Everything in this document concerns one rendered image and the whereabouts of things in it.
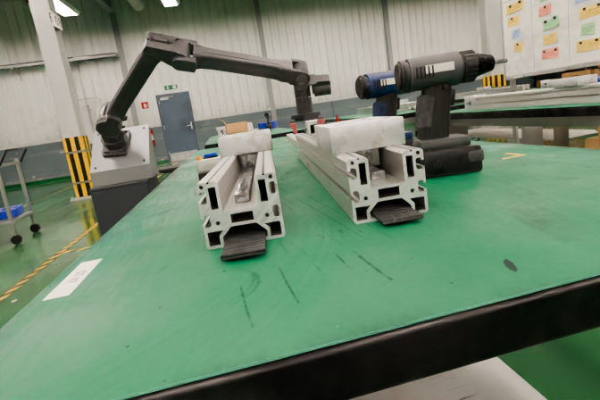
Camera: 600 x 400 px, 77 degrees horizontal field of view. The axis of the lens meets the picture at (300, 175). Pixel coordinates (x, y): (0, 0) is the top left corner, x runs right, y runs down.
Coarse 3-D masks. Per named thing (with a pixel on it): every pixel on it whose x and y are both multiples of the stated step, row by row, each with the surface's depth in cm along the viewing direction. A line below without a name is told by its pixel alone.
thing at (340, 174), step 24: (312, 144) 80; (312, 168) 87; (336, 168) 57; (360, 168) 50; (384, 168) 56; (408, 168) 50; (336, 192) 59; (360, 192) 48; (384, 192) 51; (408, 192) 49; (360, 216) 50
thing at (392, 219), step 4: (408, 212) 47; (412, 212) 47; (416, 212) 47; (420, 212) 46; (388, 216) 47; (392, 216) 46; (396, 216) 46; (400, 216) 46; (404, 216) 46; (408, 216) 45; (412, 216) 45; (416, 216) 46; (420, 216) 45; (380, 220) 46; (384, 220) 45; (388, 220) 45; (392, 220) 45; (396, 220) 45; (400, 220) 45; (404, 220) 45; (408, 220) 45
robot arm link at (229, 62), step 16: (192, 48) 116; (208, 48) 115; (176, 64) 110; (192, 64) 111; (208, 64) 115; (224, 64) 116; (240, 64) 116; (256, 64) 117; (272, 64) 119; (288, 64) 121; (304, 64) 124; (288, 80) 123
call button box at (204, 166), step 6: (216, 156) 111; (198, 162) 109; (204, 162) 109; (210, 162) 109; (216, 162) 109; (198, 168) 109; (204, 168) 109; (210, 168) 109; (198, 174) 109; (204, 174) 109
